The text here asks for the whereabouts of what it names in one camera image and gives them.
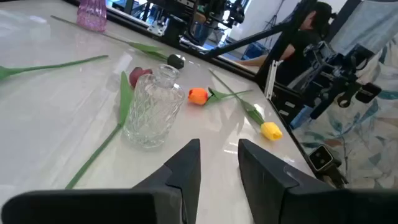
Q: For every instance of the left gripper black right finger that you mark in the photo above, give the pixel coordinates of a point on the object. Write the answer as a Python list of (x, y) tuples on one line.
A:
[(273, 193)]

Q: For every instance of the dark red artificial tulip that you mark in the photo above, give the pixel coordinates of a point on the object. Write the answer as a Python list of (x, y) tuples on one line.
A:
[(136, 76)]

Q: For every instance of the yellow artificial tulip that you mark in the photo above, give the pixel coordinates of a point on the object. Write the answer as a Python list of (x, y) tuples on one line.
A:
[(46, 67), (271, 131)]

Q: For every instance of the black background robot arm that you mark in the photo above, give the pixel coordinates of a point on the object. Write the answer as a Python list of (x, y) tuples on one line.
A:
[(329, 74)]

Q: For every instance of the clear cut-glass vase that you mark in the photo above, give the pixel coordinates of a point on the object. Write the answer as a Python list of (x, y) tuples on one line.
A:
[(152, 109)]

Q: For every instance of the light blue cloth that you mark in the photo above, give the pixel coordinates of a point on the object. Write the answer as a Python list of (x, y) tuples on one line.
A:
[(367, 21)]

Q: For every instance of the blackish purple artificial tulip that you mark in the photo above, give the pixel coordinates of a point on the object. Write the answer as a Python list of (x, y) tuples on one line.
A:
[(175, 61)]

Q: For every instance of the small black table camera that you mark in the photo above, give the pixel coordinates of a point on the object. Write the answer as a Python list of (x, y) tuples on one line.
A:
[(320, 157)]

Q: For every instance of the white metal bracket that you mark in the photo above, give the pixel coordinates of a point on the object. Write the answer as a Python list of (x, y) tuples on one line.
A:
[(271, 79)]

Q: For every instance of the person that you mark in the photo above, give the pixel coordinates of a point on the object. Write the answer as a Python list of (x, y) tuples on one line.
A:
[(300, 46)]

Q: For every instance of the blue crate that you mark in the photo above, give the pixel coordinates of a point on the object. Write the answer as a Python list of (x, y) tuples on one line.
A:
[(253, 50)]

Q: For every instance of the orange artificial tulip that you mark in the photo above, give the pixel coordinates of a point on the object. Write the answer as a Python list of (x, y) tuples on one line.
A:
[(197, 96)]

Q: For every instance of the floral patterned cloth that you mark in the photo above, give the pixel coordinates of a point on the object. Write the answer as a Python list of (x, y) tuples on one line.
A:
[(367, 140)]

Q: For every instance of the purple glass vase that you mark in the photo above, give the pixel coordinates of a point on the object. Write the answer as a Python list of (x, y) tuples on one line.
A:
[(91, 17)]

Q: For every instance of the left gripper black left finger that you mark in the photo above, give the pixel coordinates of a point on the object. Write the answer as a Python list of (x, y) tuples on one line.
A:
[(174, 186)]

